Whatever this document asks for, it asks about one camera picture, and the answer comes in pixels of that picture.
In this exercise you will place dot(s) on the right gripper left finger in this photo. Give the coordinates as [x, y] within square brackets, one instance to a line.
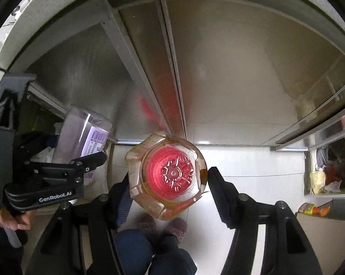
[106, 210]

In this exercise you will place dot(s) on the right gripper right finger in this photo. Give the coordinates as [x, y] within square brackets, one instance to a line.
[240, 212]

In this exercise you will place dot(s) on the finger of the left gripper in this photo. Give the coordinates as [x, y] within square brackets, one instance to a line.
[86, 160]

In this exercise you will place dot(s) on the clear box purple label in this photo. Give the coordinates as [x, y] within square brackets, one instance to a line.
[83, 133]

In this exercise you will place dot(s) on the clear plastic bottle orange residue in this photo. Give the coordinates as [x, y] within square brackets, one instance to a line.
[136, 161]

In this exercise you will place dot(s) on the person's left hand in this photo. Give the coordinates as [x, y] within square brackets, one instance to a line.
[20, 222]

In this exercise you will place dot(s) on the person's legs blue jeans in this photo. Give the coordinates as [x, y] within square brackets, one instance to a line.
[140, 253]

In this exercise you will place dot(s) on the left pink slipper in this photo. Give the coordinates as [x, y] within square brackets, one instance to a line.
[147, 224]

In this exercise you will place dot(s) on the pink slipper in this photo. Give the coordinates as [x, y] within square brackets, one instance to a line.
[147, 224]
[178, 228]

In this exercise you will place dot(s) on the right pink slipper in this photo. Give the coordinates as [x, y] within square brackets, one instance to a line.
[178, 228]

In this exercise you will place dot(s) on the orange yellow snack packet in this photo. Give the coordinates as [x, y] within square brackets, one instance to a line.
[312, 209]

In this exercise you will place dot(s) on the open shelf with clutter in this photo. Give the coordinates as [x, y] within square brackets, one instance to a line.
[326, 175]

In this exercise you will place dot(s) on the steel cabinet doors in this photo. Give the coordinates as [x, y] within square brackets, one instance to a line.
[220, 72]

